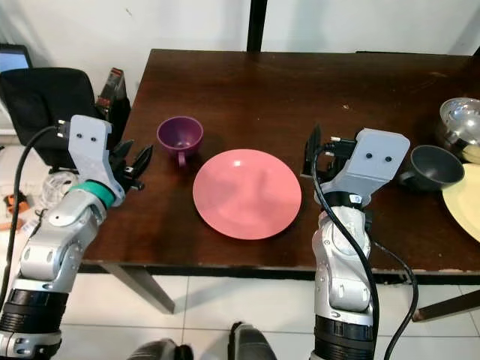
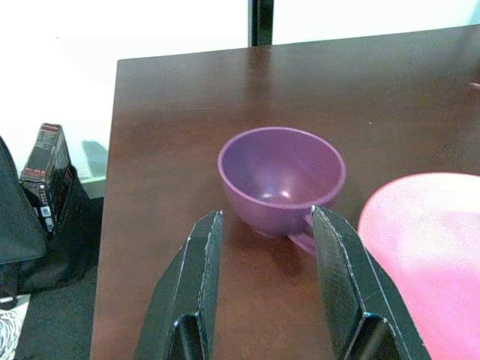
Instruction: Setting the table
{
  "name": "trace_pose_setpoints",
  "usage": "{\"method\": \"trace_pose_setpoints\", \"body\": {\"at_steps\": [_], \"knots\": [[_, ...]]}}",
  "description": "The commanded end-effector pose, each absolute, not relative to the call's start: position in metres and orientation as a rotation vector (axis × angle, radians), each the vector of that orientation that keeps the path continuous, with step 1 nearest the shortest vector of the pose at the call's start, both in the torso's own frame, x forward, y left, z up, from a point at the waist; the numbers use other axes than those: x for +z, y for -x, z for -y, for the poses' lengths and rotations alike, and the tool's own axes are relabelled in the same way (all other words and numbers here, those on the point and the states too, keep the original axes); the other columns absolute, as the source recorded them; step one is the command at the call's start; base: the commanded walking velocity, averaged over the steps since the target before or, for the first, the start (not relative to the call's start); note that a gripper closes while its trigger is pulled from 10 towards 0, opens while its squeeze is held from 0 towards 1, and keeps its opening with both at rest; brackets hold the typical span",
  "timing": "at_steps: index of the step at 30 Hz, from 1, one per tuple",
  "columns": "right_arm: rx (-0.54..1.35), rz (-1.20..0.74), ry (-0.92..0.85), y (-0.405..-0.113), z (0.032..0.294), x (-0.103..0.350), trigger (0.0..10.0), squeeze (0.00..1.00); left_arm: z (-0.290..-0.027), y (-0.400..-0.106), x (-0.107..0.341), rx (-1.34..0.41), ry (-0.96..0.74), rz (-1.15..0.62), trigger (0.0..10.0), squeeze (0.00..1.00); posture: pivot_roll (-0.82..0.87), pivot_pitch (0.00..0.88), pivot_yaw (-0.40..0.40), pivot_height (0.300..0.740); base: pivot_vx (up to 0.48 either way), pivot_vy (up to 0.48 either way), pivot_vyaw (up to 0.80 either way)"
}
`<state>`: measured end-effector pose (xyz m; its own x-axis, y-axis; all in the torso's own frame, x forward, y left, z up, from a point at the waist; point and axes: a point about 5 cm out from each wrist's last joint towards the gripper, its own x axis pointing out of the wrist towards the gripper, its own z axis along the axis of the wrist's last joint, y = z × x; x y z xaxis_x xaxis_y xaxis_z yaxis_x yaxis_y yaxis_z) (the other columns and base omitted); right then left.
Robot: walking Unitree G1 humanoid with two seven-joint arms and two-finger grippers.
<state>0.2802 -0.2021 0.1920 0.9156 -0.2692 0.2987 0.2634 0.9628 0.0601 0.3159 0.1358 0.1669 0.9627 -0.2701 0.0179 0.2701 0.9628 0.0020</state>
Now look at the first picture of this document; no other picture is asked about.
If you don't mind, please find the black tablet with lit screen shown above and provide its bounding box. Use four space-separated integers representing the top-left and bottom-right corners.
0 43 34 74

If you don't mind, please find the dark grey plastic cup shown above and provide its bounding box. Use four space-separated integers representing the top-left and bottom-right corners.
399 145 466 193

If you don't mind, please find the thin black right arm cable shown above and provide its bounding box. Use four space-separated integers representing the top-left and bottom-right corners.
371 240 419 360

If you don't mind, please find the beige hand tool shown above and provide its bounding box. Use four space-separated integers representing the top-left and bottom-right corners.
0 217 25 232

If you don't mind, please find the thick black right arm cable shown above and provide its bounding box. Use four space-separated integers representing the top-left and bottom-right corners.
310 148 380 335

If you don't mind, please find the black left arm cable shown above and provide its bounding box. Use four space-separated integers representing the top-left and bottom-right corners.
0 122 72 316

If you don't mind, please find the red and black device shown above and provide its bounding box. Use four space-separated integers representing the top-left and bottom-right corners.
96 67 127 113

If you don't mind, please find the purple plastic cup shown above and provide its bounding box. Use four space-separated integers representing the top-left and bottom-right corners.
157 115 204 167

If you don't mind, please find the pale yellow plate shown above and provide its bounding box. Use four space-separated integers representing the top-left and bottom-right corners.
441 163 480 243

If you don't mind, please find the black wall post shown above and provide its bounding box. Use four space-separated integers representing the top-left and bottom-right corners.
246 0 269 52

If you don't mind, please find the grey black robot left leg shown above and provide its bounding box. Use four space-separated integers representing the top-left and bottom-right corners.
127 339 194 360

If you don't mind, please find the grey black robot leg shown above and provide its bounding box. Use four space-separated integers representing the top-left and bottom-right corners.
127 339 194 360
229 322 290 360

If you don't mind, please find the black office chair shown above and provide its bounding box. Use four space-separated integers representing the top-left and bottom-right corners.
0 67 132 170

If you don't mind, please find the pink round plate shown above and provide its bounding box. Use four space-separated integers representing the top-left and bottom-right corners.
192 148 303 241

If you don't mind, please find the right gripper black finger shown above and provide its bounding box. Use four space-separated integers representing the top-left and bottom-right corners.
303 124 323 181

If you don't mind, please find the small orange black tool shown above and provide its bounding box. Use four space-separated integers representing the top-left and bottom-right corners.
4 193 22 213

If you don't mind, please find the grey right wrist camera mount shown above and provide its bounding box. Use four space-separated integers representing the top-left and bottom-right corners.
334 127 411 205

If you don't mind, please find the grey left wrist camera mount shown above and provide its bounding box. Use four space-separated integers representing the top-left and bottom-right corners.
66 115 125 208

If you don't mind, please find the white coiled cable bundle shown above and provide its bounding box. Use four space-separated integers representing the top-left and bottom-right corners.
43 171 80 211

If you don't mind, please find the shiny steel bowl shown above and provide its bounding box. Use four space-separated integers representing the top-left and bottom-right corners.
438 97 480 163

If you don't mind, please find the dark wooden table leg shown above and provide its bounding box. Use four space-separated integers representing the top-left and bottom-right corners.
101 262 176 314
412 289 480 323

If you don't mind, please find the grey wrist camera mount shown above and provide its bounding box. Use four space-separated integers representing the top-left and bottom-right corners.
66 115 125 208
334 127 411 205

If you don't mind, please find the grey black robot right leg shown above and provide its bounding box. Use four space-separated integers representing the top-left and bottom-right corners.
229 322 290 360

